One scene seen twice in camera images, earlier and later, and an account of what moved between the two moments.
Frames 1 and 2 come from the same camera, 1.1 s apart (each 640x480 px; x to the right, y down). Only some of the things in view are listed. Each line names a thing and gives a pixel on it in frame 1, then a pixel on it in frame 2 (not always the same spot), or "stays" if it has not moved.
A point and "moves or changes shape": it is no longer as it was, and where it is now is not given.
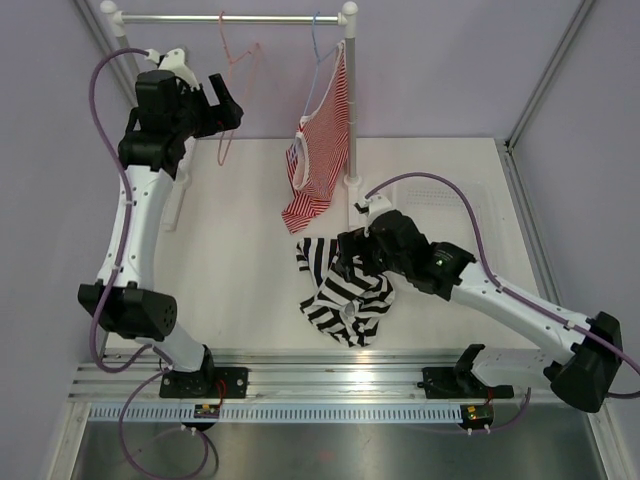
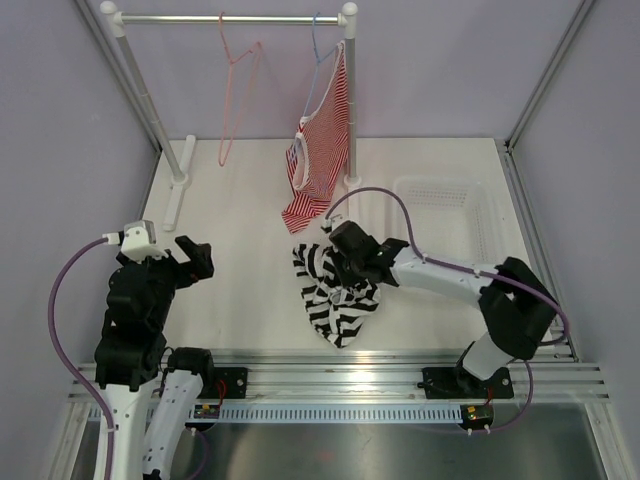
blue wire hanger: x=318 y=59 stays
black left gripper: x=216 y=117 -> x=200 y=266
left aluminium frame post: x=103 y=44 stays
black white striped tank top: x=349 y=311 moves or changes shape
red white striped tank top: x=317 y=158 stays
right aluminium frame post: x=547 y=74 stays
